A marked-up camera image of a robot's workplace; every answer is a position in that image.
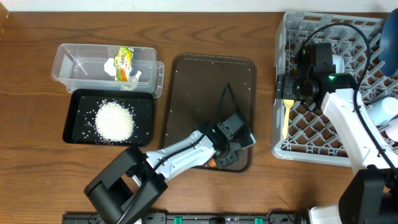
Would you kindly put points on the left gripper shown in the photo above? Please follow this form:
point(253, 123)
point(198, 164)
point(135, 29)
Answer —
point(222, 163)

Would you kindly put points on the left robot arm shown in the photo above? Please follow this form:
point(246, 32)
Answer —
point(127, 188)

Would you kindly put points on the yellow green snack wrapper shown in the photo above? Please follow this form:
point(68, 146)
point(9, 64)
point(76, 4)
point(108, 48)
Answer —
point(123, 64)

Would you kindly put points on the light blue bowl with rice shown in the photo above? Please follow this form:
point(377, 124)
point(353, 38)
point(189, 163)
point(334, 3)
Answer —
point(339, 63)

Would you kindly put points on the light blue cup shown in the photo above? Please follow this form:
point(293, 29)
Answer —
point(382, 111)

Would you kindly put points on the white rice pile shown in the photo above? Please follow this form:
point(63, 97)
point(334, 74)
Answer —
point(113, 122)

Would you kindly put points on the dark blue plate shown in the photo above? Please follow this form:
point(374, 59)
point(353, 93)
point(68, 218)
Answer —
point(388, 42)

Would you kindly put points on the black plastic bin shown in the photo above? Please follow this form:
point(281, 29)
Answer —
point(80, 127)

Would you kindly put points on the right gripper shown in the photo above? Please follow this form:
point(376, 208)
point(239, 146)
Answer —
point(283, 87)

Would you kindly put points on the yellow plastic spoon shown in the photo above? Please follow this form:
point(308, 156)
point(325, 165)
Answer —
point(285, 129)

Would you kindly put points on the grey dishwasher rack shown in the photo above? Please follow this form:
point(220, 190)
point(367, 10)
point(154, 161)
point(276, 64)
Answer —
point(312, 137)

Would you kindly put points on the brown serving tray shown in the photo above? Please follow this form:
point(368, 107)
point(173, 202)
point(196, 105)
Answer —
point(206, 87)

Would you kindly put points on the orange carrot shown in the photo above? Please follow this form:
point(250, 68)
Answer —
point(212, 163)

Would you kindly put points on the white tissue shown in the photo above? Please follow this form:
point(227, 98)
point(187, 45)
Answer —
point(133, 81)

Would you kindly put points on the pink cup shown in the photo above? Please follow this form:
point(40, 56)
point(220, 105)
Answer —
point(392, 130)

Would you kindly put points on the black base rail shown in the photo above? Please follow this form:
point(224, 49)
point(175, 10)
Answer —
point(278, 217)

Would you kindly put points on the clear plastic bin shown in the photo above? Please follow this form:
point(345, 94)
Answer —
point(81, 66)

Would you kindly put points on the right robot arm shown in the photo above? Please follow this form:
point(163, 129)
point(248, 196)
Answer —
point(371, 196)

